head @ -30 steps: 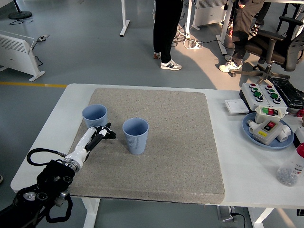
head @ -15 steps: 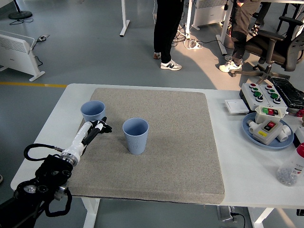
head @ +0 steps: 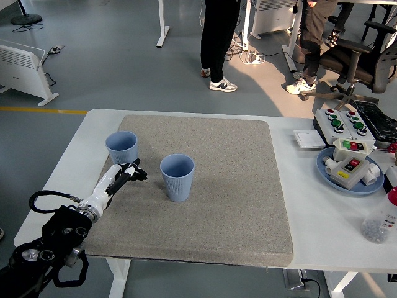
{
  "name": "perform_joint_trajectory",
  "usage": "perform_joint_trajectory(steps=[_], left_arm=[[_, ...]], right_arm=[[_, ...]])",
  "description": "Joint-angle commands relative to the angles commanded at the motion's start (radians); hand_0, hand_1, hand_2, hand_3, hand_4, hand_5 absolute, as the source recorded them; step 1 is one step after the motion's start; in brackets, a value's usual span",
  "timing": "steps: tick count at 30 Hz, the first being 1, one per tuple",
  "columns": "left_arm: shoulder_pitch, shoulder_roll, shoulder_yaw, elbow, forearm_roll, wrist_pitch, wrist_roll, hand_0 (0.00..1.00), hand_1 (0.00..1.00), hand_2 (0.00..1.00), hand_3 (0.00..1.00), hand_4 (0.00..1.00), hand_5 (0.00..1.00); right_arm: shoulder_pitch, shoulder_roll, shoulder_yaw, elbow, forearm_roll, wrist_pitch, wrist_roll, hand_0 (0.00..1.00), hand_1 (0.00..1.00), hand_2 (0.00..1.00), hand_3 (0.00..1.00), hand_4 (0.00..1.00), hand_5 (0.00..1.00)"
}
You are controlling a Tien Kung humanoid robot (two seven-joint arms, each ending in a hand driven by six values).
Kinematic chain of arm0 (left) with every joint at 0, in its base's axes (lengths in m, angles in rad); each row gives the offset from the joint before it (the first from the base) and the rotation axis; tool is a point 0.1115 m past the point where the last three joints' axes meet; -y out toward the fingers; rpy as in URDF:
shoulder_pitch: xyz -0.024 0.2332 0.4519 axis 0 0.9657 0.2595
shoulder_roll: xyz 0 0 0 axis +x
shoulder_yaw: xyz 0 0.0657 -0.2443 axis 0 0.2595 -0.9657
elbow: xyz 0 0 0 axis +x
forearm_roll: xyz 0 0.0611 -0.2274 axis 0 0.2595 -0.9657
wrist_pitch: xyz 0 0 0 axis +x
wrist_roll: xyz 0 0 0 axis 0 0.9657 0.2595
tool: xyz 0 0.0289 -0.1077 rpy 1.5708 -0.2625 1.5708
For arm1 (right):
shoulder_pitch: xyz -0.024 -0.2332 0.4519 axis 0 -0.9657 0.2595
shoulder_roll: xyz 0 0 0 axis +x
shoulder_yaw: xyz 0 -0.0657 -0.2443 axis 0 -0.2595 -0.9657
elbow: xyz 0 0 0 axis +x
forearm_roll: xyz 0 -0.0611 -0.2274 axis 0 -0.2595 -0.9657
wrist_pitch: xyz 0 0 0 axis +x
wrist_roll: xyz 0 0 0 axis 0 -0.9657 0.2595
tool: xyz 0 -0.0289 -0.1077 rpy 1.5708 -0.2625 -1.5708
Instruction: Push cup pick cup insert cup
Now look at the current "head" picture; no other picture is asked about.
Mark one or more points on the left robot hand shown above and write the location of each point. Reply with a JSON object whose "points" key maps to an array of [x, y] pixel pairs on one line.
{"points": [[104, 186]]}

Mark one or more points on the blue ribbed cup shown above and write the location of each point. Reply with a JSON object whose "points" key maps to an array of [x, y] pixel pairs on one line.
{"points": [[179, 186], [124, 152]]}

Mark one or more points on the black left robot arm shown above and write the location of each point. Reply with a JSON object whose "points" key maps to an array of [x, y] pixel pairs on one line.
{"points": [[62, 229]]}

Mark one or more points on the white table leg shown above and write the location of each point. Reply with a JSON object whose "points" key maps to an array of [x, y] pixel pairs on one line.
{"points": [[339, 284], [119, 279]]}

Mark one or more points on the grey-brown mat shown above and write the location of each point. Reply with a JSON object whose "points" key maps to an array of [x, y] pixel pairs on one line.
{"points": [[217, 201]]}

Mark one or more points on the white panel heater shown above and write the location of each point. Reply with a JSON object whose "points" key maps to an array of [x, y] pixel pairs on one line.
{"points": [[21, 71], [273, 18]]}

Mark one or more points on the floor plug socket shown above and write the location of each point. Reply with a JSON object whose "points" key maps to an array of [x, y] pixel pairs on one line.
{"points": [[56, 49]]}

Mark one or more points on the white desk leg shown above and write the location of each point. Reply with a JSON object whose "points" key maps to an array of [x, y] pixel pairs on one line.
{"points": [[246, 25], [293, 46], [162, 28]]}

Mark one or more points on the black round stand base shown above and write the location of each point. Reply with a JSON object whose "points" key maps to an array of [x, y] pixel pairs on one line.
{"points": [[26, 20]]}

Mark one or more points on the person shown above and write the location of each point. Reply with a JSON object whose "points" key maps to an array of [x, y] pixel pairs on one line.
{"points": [[217, 37], [313, 34]]}

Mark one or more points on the blue plate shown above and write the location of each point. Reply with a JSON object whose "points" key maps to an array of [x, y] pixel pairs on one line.
{"points": [[322, 174]]}

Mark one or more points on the white pipe fitting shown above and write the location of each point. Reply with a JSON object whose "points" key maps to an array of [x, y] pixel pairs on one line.
{"points": [[328, 166], [373, 174]]}

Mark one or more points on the white button control box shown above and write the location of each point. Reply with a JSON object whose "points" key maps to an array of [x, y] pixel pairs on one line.
{"points": [[356, 133], [325, 125]]}

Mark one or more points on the clear bottle red cap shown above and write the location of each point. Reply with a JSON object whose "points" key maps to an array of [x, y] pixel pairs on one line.
{"points": [[380, 220]]}

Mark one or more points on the black office chair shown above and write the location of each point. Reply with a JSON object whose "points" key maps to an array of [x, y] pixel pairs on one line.
{"points": [[356, 65]]}

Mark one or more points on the black wrapped keyboard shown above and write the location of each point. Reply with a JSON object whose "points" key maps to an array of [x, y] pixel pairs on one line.
{"points": [[376, 119]]}

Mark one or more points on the small red object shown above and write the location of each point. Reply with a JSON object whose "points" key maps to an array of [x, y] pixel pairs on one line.
{"points": [[392, 149]]}

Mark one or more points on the white wall switch plate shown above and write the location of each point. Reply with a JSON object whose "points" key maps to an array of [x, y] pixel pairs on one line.
{"points": [[308, 138]]}

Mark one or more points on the white green-red switch box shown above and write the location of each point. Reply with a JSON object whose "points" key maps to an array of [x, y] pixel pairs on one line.
{"points": [[341, 152]]}

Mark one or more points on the grey red-button switch box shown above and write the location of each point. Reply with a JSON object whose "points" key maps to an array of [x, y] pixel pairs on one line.
{"points": [[349, 175]]}

